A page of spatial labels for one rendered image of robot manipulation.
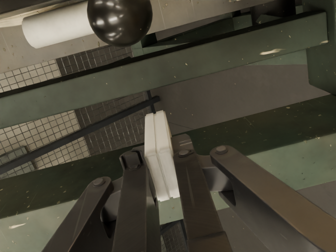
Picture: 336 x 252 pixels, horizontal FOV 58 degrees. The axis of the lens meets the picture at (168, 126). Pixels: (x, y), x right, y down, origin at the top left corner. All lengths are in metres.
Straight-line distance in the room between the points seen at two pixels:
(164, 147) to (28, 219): 0.24
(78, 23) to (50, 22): 0.03
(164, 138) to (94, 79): 0.23
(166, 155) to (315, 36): 0.32
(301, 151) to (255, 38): 0.15
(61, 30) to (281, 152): 0.25
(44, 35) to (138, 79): 0.13
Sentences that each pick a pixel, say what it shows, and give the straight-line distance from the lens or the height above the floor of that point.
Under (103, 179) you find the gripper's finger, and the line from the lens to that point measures 0.16.
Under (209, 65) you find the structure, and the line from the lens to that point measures 0.39.
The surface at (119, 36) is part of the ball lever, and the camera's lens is 0.18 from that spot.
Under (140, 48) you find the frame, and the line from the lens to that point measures 1.40.
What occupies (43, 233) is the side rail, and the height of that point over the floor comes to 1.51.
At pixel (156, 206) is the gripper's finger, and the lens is 0.16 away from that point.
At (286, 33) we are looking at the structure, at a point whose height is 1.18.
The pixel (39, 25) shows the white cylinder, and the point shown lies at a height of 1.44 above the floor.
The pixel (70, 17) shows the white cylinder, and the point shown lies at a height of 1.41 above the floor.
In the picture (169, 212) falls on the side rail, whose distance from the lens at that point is 0.35.
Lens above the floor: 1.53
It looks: 31 degrees down
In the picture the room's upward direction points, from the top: 118 degrees counter-clockwise
